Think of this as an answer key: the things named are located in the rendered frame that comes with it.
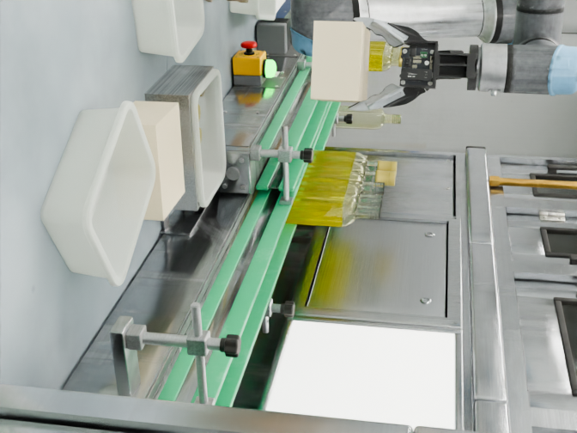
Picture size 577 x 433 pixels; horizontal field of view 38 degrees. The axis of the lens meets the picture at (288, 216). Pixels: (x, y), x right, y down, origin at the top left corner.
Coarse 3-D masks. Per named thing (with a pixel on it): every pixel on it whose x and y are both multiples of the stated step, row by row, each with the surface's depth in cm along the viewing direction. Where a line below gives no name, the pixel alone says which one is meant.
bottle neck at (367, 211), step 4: (360, 204) 175; (360, 208) 174; (364, 208) 174; (368, 208) 174; (372, 208) 174; (376, 208) 174; (360, 212) 174; (364, 212) 174; (368, 212) 174; (372, 212) 174; (376, 212) 174; (360, 216) 175; (364, 216) 175; (368, 216) 174; (372, 216) 174; (376, 216) 174
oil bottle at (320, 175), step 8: (304, 176) 185; (312, 176) 185; (320, 176) 185; (328, 176) 185; (336, 176) 185; (344, 176) 184; (352, 176) 184; (360, 176) 186; (352, 184) 183; (360, 184) 184; (360, 192) 184
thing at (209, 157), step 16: (208, 80) 148; (192, 96) 142; (208, 96) 158; (192, 112) 142; (208, 112) 159; (192, 128) 145; (208, 128) 161; (208, 144) 163; (224, 144) 163; (208, 160) 164; (224, 160) 164; (208, 176) 162; (224, 176) 164; (208, 192) 156
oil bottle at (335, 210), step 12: (300, 192) 178; (312, 192) 178; (324, 192) 178; (300, 204) 174; (312, 204) 174; (324, 204) 173; (336, 204) 173; (348, 204) 173; (288, 216) 176; (300, 216) 176; (312, 216) 175; (324, 216) 175; (336, 216) 174; (348, 216) 174
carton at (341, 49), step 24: (336, 24) 128; (360, 24) 128; (336, 48) 129; (360, 48) 128; (312, 72) 130; (336, 72) 129; (360, 72) 129; (312, 96) 130; (336, 96) 129; (360, 96) 132
